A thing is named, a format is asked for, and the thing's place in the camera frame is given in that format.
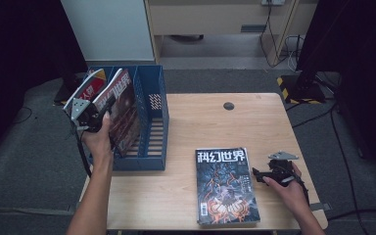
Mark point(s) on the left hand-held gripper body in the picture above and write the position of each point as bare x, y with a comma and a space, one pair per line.
88, 117

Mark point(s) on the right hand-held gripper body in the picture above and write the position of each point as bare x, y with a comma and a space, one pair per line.
282, 169

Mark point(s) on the red cover magazine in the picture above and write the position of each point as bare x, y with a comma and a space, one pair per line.
124, 98

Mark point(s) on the dark blue cover magazine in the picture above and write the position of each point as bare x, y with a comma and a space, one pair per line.
225, 182

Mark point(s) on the blue plastic file rack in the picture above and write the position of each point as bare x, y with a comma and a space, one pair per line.
153, 163

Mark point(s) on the person's right hand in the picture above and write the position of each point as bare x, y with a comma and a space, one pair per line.
292, 197

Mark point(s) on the person's left hand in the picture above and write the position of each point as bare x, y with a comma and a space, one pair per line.
99, 147

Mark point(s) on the grey tape strip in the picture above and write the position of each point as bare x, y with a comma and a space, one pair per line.
72, 209
319, 206

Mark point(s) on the white cabinet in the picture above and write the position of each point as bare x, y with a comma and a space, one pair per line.
111, 29

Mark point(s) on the black curtain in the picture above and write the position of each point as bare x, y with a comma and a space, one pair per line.
365, 65
13, 49

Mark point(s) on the beige wooden desk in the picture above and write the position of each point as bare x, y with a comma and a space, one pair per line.
209, 19

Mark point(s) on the white power strip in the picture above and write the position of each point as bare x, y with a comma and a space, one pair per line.
273, 2

